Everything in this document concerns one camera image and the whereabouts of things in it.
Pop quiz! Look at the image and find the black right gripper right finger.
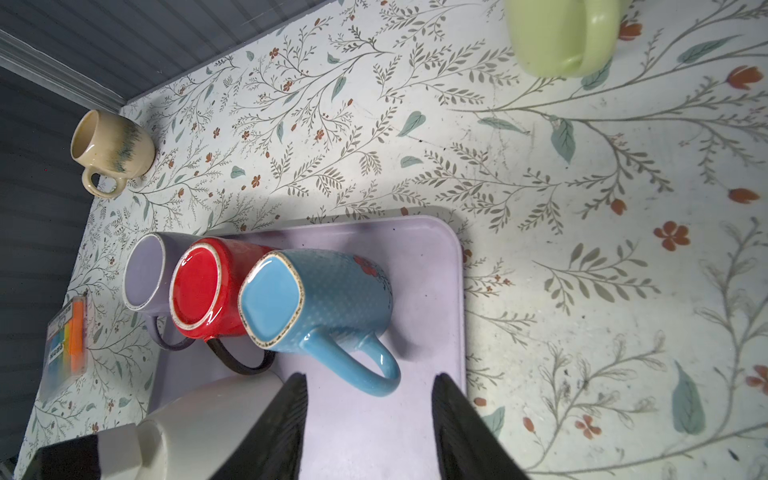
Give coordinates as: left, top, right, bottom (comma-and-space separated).
431, 373, 528, 480

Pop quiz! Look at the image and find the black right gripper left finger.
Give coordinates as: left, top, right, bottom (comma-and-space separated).
212, 373, 308, 480

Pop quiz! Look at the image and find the white mug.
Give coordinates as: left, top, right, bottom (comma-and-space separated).
137, 372, 283, 479

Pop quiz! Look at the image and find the blue polka dot mug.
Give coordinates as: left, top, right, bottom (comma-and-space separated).
238, 249, 401, 397

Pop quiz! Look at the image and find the red mug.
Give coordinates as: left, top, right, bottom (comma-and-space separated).
169, 237, 276, 376

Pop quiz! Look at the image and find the beige speckled mug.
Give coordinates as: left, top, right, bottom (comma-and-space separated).
70, 110, 156, 199

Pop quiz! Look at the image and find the light green mug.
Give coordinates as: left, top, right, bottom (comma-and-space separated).
504, 0, 630, 78

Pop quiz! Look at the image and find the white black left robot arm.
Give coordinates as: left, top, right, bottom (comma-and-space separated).
23, 424, 142, 480

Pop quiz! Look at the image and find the purple mug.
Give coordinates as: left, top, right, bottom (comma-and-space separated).
122, 232, 200, 351

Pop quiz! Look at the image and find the lavender plastic tray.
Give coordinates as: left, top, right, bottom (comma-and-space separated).
139, 216, 466, 479

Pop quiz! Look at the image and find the colourful marker pack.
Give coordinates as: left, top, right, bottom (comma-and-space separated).
40, 296, 86, 401

